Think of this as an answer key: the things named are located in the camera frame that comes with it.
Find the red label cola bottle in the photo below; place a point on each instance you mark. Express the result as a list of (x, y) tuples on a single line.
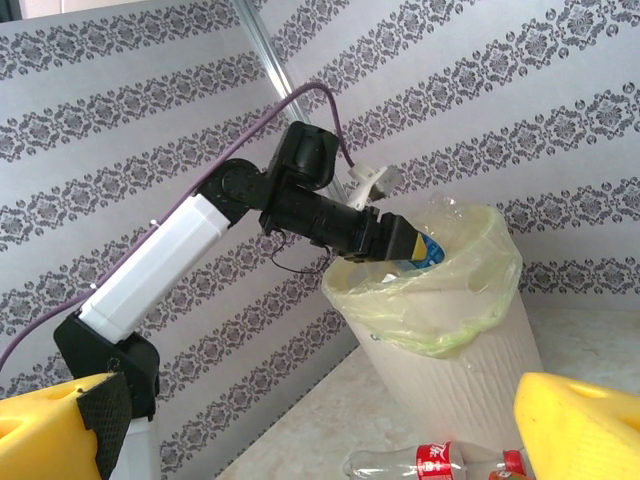
[(440, 460)]

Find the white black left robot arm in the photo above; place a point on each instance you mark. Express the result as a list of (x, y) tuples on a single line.
[(150, 265)]

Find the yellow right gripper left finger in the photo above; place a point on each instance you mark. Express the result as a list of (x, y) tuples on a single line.
[(40, 440)]

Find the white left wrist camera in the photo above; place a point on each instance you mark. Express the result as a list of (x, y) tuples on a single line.
[(367, 180)]

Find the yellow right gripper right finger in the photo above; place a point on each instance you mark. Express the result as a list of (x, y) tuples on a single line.
[(575, 435)]

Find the dark blue label bottle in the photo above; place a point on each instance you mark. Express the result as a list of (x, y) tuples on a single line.
[(434, 254)]

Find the beige plastic bin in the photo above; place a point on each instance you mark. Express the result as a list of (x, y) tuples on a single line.
[(450, 390)]

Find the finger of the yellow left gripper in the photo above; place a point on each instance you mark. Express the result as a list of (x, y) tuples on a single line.
[(397, 240)]

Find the aluminium frame post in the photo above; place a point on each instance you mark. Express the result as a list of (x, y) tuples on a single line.
[(272, 55)]

